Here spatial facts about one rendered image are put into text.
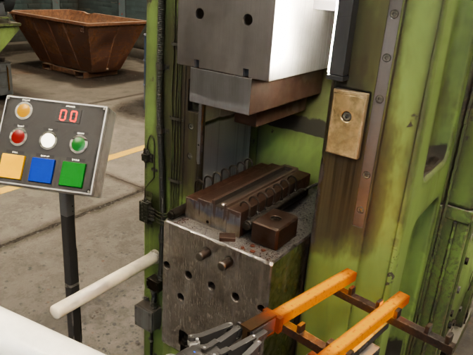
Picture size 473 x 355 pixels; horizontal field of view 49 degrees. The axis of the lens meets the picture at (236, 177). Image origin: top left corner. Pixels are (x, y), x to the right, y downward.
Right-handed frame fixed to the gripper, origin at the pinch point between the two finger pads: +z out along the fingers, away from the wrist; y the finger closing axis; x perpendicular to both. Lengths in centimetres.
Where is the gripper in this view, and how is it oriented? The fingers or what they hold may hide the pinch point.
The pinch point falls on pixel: (258, 327)
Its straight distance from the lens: 106.7
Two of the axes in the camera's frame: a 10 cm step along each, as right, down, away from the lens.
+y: 7.3, 3.0, -6.2
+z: 6.8, -2.0, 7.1
